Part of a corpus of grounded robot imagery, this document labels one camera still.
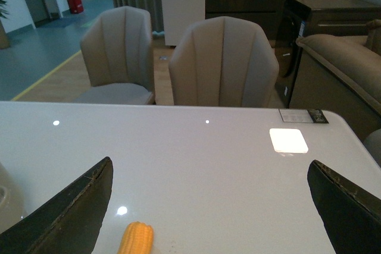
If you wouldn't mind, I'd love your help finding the table label sticker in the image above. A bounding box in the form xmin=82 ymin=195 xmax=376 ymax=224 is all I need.
xmin=279 ymin=109 xmax=329 ymax=124

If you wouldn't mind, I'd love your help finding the beige chair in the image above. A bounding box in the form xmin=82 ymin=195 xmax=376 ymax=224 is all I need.
xmin=168 ymin=16 xmax=279 ymax=108
xmin=74 ymin=6 xmax=155 ymax=105

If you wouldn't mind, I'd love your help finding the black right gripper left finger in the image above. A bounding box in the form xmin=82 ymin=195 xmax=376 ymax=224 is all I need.
xmin=1 ymin=157 xmax=113 ymax=253

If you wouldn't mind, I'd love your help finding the yellow corn cob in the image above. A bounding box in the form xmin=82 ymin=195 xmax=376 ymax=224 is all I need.
xmin=117 ymin=221 xmax=154 ymax=254

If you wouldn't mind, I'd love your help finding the beige electric cooking pot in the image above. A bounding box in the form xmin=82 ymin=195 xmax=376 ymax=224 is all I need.
xmin=0 ymin=164 xmax=27 ymax=233

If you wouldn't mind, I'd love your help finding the beige chair left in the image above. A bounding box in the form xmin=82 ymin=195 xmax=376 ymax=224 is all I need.
xmin=74 ymin=6 xmax=155 ymax=105

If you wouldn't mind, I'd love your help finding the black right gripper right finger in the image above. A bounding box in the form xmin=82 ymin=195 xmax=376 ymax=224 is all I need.
xmin=307 ymin=160 xmax=380 ymax=253

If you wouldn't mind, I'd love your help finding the grey chair at table end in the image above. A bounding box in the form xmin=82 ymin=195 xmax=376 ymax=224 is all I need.
xmin=363 ymin=129 xmax=381 ymax=166

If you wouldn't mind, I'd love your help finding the brown sofa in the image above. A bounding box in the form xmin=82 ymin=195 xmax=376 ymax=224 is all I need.
xmin=288 ymin=18 xmax=381 ymax=142

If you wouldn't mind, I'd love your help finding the beige chair right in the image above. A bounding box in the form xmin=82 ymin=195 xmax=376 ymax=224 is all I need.
xmin=168 ymin=16 xmax=279 ymax=108

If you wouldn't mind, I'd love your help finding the potted green plant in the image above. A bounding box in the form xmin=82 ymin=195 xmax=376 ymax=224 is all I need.
xmin=0 ymin=0 xmax=10 ymax=49

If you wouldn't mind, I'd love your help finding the white refrigerator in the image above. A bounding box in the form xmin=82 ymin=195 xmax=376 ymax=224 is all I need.
xmin=159 ymin=0 xmax=207 ymax=47

